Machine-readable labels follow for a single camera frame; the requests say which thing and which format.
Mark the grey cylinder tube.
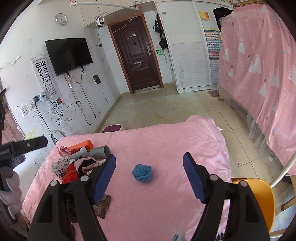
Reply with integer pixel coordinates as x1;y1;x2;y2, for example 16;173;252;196
89;146;111;160

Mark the black pink sock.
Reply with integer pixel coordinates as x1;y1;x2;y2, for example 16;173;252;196
72;157;106;176

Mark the orange cardboard box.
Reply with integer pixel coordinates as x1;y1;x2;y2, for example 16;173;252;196
68;140;94;154

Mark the red cloth item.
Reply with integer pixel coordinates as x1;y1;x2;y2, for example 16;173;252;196
62;164;79;184

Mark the blue knitted ball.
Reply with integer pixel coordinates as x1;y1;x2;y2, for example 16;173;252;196
132;164;152;183

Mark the brown snack wrapper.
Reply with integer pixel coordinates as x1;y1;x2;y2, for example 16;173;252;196
93;194;111;219

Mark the pink bed sheet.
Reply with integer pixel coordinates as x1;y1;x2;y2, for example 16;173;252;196
23;115;231;240

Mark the yellow plastic basin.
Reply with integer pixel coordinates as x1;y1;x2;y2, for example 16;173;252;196
231;178;275;233

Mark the eye chart poster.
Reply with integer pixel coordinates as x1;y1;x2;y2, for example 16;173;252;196
31;54;64;107

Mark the dark brown door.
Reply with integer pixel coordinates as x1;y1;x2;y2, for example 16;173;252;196
108;14;164;94

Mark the pink tree-print curtain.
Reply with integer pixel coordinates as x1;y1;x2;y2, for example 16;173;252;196
218;4;295;165

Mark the black hanging bag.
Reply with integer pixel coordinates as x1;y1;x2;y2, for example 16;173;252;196
154;14;168;50

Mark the white louvered wardrobe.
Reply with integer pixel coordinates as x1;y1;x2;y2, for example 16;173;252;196
156;1;218;93

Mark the black wall television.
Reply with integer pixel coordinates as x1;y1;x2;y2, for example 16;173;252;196
45;38;93;76

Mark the colourful wall chart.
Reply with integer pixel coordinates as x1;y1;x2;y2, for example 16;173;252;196
204;29;222;60

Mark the round wall clock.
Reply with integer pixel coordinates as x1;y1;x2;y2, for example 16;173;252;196
55;13;67;26

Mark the white security camera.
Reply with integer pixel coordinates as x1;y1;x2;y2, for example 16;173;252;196
95;16;104;29

